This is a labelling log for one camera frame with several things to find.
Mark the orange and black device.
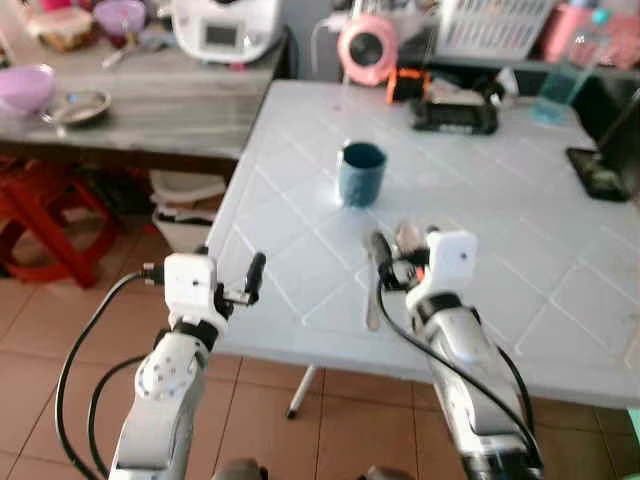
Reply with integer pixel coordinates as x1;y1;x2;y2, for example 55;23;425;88
387;68;431;104

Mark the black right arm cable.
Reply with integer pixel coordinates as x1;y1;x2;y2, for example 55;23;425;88
375;278;546;471

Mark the right robot leg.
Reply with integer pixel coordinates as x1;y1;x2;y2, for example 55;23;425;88
365;465;416;480

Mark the dark blue cup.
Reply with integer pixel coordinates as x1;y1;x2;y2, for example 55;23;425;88
338;141;388;208

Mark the white plastic bin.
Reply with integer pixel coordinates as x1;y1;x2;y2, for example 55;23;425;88
150;170;229;253

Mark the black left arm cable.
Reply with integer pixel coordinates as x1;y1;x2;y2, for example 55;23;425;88
55;262;167;480

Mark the grey marble counter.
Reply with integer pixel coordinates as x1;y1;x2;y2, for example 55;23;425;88
0;30;293;177

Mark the small purple bowl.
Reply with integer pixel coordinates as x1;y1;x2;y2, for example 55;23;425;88
93;0;148;39

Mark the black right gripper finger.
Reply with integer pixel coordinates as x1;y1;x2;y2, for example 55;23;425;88
372;231;394;291

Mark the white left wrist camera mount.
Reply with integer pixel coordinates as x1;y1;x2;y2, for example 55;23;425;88
163;253;219;324

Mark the red plastic stool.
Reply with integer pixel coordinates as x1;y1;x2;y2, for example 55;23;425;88
0;160;116;289

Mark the clear bottle with blue cap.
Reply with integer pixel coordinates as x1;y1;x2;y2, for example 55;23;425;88
532;10;611;126

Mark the flat black dish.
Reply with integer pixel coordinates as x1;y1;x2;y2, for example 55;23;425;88
566;147;631;203

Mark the round pink appliance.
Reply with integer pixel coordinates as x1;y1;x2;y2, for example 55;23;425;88
337;14;399;87

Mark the white metal table leg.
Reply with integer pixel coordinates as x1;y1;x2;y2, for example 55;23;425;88
288;365;319;419

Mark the clear food container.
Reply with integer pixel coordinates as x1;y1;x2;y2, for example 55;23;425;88
25;5;96;53

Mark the large purple plastic bowl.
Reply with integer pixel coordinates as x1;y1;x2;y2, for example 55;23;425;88
0;65;57;116

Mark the pink plastic basket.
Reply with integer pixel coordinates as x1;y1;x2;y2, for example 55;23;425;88
543;3;640;69

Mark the white kitchen appliance with display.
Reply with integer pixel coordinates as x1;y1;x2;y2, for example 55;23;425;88
172;0;287;65

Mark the black rectangular tray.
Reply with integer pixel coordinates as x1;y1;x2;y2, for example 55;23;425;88
411;95;499;136

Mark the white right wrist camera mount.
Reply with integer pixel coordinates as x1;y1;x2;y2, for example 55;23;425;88
407;231;478;312

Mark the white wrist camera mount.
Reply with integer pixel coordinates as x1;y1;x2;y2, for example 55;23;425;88
163;253;219;324
407;231;478;312

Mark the round metal plate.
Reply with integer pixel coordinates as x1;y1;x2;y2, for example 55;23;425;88
42;89;113;127

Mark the white plastic basket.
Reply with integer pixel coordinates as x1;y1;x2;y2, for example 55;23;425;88
436;0;556;59

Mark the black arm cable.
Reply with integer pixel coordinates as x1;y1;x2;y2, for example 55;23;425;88
55;262;167;480
375;278;546;471

